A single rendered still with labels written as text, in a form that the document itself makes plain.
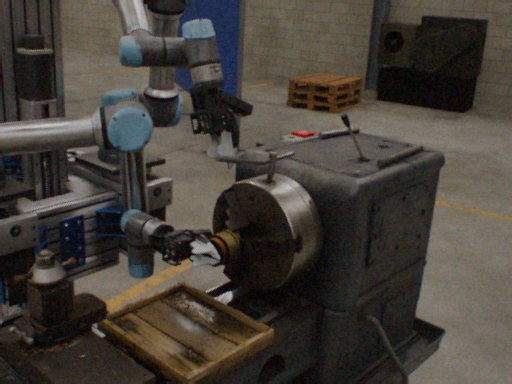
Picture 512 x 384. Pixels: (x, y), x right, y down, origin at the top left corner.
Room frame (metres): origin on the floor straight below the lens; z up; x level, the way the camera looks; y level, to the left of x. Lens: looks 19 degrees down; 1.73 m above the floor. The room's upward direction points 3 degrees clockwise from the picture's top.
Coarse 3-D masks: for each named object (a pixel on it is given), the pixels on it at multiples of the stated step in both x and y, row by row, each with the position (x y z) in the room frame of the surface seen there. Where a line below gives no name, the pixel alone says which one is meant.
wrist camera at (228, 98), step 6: (222, 96) 1.44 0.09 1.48; (228, 96) 1.45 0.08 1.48; (222, 102) 1.45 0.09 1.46; (228, 102) 1.44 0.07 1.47; (234, 102) 1.46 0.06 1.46; (240, 102) 1.47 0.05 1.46; (246, 102) 1.49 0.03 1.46; (234, 108) 1.47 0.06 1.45; (240, 108) 1.47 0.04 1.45; (246, 108) 1.48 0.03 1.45; (252, 108) 1.49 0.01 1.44; (240, 114) 1.49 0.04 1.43; (246, 114) 1.49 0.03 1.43
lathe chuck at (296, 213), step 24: (240, 192) 1.54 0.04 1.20; (264, 192) 1.49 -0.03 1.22; (288, 192) 1.51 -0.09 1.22; (216, 216) 1.60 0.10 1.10; (264, 216) 1.48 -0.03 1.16; (288, 216) 1.43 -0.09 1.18; (312, 240) 1.47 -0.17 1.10; (264, 264) 1.48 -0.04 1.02; (288, 264) 1.42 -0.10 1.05; (264, 288) 1.47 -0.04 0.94
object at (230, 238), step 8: (224, 232) 1.44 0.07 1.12; (232, 232) 1.47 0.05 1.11; (216, 240) 1.40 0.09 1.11; (224, 240) 1.41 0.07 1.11; (232, 240) 1.42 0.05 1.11; (216, 248) 1.39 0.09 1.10; (224, 248) 1.39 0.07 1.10; (232, 248) 1.40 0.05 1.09; (240, 248) 1.41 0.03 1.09; (224, 256) 1.38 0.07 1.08; (232, 256) 1.40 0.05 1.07; (240, 256) 1.42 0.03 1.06; (216, 264) 1.39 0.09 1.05; (224, 264) 1.41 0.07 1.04
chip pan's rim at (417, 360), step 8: (416, 320) 1.95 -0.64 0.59; (424, 320) 1.94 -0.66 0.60; (416, 328) 1.94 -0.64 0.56; (424, 328) 1.92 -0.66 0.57; (432, 328) 1.91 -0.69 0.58; (440, 328) 1.89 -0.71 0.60; (432, 336) 1.90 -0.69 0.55; (440, 336) 1.83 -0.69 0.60; (408, 344) 1.84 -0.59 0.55; (432, 344) 1.78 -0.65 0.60; (400, 352) 1.79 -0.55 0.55; (424, 352) 1.74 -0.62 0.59; (432, 352) 1.83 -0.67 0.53; (416, 360) 1.72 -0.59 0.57; (424, 360) 1.78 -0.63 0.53; (408, 368) 1.68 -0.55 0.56; (416, 368) 1.74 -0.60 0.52; (368, 376) 1.64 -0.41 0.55; (392, 376) 1.58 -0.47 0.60; (400, 376) 1.65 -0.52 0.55
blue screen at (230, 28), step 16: (192, 0) 8.53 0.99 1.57; (208, 0) 7.72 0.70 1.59; (224, 0) 7.04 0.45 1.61; (240, 0) 6.46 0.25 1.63; (192, 16) 8.51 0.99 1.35; (208, 16) 7.69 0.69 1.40; (224, 16) 7.02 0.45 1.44; (240, 16) 6.41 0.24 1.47; (224, 32) 7.00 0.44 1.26; (240, 32) 6.40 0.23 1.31; (224, 48) 6.97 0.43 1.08; (240, 48) 6.40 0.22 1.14; (224, 64) 6.95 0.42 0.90; (240, 64) 6.41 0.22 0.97; (176, 80) 9.47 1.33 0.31; (224, 80) 6.93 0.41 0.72; (240, 80) 6.41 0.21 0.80; (240, 96) 6.41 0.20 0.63; (192, 112) 8.33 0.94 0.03; (240, 128) 6.42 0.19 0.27
